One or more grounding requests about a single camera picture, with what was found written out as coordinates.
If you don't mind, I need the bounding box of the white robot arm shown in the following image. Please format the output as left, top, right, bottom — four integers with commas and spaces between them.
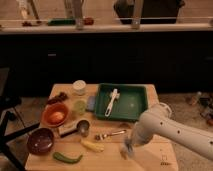
122, 103, 213, 161

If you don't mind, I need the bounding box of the metal measuring cup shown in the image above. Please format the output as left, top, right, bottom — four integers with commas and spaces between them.
58, 119, 90, 137

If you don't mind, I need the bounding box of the light green small cup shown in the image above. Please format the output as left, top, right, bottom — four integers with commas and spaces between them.
73, 100, 86, 115

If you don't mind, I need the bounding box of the white paper cup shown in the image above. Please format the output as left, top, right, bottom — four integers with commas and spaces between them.
73, 80, 86, 95

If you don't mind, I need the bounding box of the yellow corn piece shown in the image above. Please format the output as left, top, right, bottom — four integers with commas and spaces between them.
81, 140, 104, 152

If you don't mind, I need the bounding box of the silver fork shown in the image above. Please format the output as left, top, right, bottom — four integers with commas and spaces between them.
94, 130, 127, 141

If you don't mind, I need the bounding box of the green plastic tray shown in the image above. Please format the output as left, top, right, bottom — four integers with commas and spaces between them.
94, 83, 148, 122

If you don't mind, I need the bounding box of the white plastic brush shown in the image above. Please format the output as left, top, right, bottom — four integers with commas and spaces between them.
105, 89, 120, 117

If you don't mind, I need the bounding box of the green chili pepper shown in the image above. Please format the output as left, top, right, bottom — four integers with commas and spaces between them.
53, 152, 82, 164

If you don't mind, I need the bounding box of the orange fruit in bowl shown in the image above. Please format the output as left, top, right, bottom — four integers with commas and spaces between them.
49, 112, 64, 123

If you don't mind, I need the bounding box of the orange bowl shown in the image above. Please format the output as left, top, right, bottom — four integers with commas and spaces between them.
41, 103, 69, 127

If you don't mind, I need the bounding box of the dark purple bowl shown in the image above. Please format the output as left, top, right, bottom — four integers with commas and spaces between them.
27, 128, 54, 155

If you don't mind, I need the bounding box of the red object on counter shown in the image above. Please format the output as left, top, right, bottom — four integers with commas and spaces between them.
84, 18, 94, 25

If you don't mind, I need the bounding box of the dark bin behind counter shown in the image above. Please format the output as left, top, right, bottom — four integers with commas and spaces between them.
113, 0, 185, 24

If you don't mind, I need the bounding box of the green object on counter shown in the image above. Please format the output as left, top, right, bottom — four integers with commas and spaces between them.
47, 18, 75, 26

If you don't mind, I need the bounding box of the black chair frame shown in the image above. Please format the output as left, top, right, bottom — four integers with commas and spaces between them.
0, 67, 41, 171

